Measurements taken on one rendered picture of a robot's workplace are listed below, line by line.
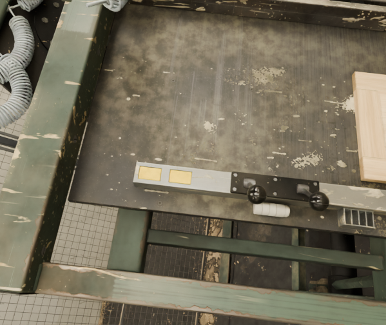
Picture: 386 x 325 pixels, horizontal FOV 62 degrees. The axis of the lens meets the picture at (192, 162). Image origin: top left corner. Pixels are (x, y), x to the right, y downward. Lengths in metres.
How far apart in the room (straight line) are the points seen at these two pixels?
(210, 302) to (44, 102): 0.56
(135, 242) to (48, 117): 0.34
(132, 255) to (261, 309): 0.30
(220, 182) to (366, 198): 0.33
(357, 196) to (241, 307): 0.36
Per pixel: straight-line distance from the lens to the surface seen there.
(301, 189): 0.76
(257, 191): 0.62
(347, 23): 1.13
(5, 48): 1.44
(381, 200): 0.85
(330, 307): 0.75
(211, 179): 0.74
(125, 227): 0.80
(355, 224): 0.84
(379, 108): 0.99
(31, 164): 0.75
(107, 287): 0.70
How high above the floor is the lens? 1.96
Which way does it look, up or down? 30 degrees down
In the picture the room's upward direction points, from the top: 70 degrees counter-clockwise
